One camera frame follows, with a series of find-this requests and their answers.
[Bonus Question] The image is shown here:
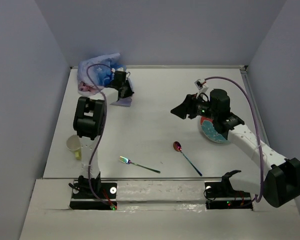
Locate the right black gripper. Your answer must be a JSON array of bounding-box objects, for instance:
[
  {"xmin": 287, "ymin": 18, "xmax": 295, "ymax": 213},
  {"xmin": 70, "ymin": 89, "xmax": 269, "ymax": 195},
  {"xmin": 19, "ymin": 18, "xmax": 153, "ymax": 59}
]
[{"xmin": 169, "ymin": 92, "xmax": 218, "ymax": 120}]

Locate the blue princess print cloth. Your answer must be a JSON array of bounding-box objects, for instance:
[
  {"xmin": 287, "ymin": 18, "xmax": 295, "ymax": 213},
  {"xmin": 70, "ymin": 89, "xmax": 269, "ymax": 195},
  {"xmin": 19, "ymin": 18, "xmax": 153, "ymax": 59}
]
[{"xmin": 77, "ymin": 52, "xmax": 133, "ymax": 107}]

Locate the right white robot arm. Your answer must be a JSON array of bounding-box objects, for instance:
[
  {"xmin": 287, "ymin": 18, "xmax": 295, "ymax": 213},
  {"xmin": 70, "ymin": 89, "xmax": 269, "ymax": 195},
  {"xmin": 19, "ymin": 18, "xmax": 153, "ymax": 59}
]
[{"xmin": 170, "ymin": 89, "xmax": 300, "ymax": 208}]

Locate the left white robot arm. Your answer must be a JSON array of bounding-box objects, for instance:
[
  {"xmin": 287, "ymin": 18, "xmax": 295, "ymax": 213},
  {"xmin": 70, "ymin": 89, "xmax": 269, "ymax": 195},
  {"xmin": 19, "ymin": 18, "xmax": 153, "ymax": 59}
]
[{"xmin": 73, "ymin": 69, "xmax": 134, "ymax": 198}]

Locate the red and blue plate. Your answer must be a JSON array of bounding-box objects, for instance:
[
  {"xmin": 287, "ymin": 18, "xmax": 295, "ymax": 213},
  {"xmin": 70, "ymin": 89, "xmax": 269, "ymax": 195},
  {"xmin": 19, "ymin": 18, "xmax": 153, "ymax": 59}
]
[{"xmin": 199, "ymin": 116, "xmax": 230, "ymax": 145}]

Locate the iridescent spoon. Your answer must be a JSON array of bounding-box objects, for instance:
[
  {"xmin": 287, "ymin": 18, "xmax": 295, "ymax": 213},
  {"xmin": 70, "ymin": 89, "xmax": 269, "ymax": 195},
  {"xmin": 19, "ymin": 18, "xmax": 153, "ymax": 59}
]
[{"xmin": 172, "ymin": 141, "xmax": 203, "ymax": 177}]

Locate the iridescent fork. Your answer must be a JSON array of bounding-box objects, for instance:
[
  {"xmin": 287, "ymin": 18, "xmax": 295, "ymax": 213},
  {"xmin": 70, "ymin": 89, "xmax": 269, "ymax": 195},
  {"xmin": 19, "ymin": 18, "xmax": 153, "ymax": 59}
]
[{"xmin": 118, "ymin": 156, "xmax": 161, "ymax": 174}]

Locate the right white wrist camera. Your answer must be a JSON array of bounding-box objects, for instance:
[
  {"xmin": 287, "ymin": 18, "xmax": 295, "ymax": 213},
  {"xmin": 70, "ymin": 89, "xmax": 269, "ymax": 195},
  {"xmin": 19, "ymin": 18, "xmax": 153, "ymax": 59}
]
[{"xmin": 194, "ymin": 78, "xmax": 209, "ymax": 99}]

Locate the white cup yellow handle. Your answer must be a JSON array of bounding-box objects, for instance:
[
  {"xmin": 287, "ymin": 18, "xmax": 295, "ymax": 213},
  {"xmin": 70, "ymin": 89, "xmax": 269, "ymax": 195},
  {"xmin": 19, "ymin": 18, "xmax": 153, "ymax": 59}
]
[{"xmin": 66, "ymin": 135, "xmax": 82, "ymax": 161}]

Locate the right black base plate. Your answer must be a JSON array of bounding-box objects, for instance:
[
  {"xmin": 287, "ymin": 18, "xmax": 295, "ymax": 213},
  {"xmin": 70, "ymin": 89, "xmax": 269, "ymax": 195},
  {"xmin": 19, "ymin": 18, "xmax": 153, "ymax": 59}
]
[{"xmin": 203, "ymin": 181, "xmax": 253, "ymax": 210}]

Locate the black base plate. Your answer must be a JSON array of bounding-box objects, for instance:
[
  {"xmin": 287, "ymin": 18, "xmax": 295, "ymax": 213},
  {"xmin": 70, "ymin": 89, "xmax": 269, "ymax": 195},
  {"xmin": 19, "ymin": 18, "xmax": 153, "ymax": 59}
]
[
  {"xmin": 68, "ymin": 180, "xmax": 118, "ymax": 211},
  {"xmin": 203, "ymin": 181, "xmax": 253, "ymax": 210}
]

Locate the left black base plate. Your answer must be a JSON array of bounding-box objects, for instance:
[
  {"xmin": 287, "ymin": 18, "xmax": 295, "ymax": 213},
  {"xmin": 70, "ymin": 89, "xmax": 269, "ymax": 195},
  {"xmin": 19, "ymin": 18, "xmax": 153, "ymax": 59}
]
[{"xmin": 68, "ymin": 180, "xmax": 118, "ymax": 211}]

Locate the silver front table rail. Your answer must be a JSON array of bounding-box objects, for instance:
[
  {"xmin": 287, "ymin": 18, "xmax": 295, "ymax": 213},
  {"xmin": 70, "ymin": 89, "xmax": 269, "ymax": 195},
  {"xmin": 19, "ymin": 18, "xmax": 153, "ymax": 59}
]
[{"xmin": 43, "ymin": 176, "xmax": 265, "ymax": 181}]

